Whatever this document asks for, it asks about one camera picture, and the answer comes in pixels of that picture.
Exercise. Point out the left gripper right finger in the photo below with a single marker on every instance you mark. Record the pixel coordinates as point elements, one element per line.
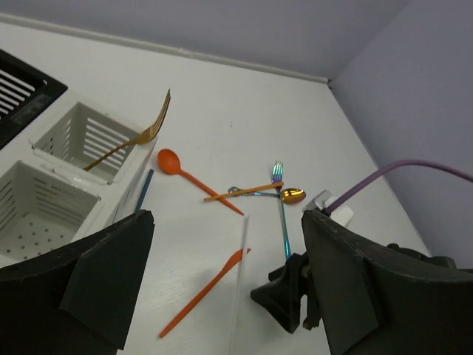
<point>376,300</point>

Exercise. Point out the dark blue chopstick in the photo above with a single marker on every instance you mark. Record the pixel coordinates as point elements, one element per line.
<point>144,190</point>

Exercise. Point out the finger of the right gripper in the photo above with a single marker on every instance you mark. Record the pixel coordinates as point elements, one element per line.
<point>281,298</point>

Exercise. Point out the iridescent metal fork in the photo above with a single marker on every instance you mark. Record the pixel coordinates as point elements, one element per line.
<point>276,177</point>

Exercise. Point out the gold metal fork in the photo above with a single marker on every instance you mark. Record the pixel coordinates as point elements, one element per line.
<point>144,137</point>

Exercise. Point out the black utensil caddy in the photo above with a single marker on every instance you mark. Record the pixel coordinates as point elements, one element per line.
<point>25,93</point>

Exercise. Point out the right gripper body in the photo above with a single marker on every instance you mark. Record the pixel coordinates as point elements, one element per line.
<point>298,266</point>

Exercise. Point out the white utensil caddy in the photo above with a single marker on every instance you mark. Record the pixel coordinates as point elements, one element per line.
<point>68,175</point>

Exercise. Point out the gold metal spoon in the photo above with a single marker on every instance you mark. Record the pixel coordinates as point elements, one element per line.
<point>292,196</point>

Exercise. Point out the orange plastic knife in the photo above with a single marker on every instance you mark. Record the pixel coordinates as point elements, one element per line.
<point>232,261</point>

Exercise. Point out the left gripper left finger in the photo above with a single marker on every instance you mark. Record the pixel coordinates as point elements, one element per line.
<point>79,298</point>

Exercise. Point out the orange plastic spoon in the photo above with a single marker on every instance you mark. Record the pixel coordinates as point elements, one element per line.
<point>170,164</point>

